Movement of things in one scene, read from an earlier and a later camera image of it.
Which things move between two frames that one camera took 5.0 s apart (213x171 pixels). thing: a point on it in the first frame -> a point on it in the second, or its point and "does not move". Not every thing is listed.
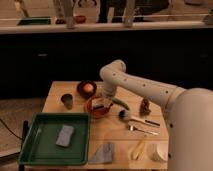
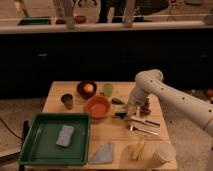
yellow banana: (138, 152) does not move
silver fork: (132, 128) does not move
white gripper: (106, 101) -> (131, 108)
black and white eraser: (100, 107) -> (121, 114)
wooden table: (125, 131) does not move
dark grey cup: (67, 100) does not move
